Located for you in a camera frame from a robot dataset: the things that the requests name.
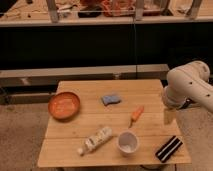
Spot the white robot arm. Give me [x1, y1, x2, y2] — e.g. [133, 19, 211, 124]
[162, 61, 213, 113]

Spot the orange ceramic bowl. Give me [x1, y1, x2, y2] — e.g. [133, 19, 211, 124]
[48, 92, 80, 120]

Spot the blue sponge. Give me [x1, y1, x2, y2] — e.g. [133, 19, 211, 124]
[101, 94, 121, 106]

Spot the wooden table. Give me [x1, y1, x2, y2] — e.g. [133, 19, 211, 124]
[38, 79, 191, 168]

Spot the white plastic bottle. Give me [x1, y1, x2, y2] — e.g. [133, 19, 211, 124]
[77, 126, 113, 156]

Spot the white cup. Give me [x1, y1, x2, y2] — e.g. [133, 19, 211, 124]
[117, 131, 139, 157]

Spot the long wooden bench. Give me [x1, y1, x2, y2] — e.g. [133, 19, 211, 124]
[0, 64, 169, 104]

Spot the black white striped block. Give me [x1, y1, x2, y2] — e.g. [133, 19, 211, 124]
[155, 136, 183, 163]

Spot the black hanging cable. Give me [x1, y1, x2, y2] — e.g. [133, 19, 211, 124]
[133, 16, 139, 80]

